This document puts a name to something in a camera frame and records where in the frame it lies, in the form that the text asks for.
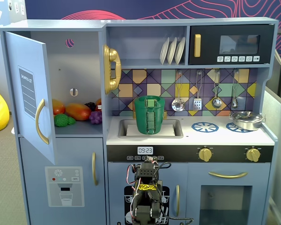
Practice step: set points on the large orange toy mango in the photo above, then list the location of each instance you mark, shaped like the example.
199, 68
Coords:
78, 112

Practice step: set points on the blue freezer door with dispenser print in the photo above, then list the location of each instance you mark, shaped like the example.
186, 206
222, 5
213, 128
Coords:
35, 154

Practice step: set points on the grey office partition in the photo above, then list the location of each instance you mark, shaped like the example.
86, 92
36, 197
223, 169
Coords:
279, 131

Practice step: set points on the white toy plate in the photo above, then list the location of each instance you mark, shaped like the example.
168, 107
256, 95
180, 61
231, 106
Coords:
164, 52
171, 51
179, 50

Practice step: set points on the steel pot lid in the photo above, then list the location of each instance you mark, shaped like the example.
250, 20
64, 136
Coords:
246, 116

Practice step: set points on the gold toy faucet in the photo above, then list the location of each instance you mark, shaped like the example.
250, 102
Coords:
165, 114

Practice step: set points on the steel skimmer spoon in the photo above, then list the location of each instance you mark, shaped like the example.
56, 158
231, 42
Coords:
178, 105

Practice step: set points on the black microwave door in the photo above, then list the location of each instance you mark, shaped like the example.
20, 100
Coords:
210, 47

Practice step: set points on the blue oven door with window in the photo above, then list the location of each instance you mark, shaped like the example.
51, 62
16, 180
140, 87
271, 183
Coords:
194, 192

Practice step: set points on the gold stove knob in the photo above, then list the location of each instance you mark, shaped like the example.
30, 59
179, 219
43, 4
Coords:
253, 154
204, 154

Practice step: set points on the purple toy grapes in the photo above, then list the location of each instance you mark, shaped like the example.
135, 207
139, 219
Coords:
95, 117

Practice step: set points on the blue toy kitchen unit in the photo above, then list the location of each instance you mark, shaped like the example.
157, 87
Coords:
267, 103

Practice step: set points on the green toy vegetable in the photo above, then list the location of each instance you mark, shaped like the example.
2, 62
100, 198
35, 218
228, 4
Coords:
61, 120

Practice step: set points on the steel slotted spatula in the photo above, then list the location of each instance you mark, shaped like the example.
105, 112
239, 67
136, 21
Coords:
197, 104

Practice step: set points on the steel ladle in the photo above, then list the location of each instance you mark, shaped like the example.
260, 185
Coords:
216, 102

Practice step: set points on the gold toy telephone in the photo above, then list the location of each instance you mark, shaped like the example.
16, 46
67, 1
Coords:
112, 55

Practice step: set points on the blue fridge door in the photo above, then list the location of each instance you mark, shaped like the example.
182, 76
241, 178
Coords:
16, 54

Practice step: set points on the dark toy berries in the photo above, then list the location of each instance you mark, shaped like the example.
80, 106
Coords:
90, 106

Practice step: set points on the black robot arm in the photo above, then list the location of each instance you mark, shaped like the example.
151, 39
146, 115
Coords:
148, 172

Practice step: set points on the small orange red toy fruit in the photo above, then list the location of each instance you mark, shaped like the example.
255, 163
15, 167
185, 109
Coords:
58, 107

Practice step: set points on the grey toy sink basin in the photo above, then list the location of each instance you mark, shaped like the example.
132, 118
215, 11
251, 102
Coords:
175, 131

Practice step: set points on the green plastic container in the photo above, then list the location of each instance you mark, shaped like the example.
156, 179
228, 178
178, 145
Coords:
140, 122

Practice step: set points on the black control panel with clock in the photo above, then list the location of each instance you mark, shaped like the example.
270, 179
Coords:
178, 153

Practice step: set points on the steel toy pot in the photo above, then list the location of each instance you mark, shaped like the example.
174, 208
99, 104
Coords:
246, 125

